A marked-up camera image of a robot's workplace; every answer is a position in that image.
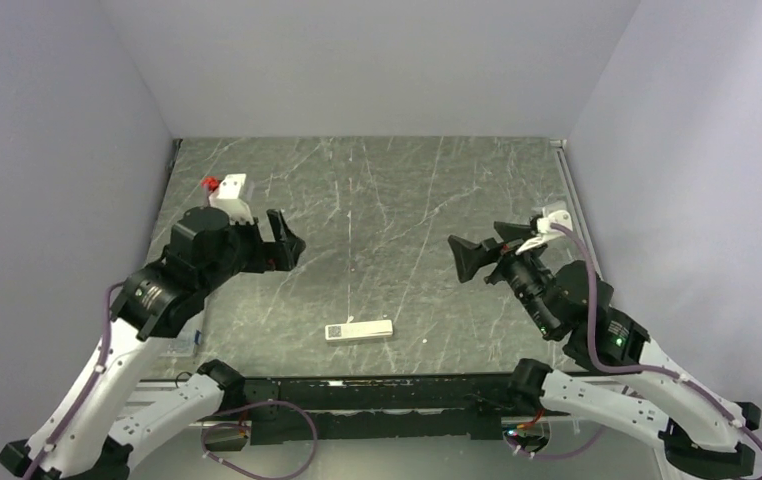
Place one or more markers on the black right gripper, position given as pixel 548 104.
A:
pixel 469 255

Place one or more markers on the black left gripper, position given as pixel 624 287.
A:
pixel 281 254

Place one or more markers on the white remote control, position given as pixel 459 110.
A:
pixel 354 331

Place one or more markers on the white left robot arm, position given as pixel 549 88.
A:
pixel 89 436

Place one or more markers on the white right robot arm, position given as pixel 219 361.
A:
pixel 701 434

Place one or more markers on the clear plastic storage box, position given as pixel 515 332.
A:
pixel 185 344

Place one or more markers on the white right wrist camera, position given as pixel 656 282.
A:
pixel 549 225

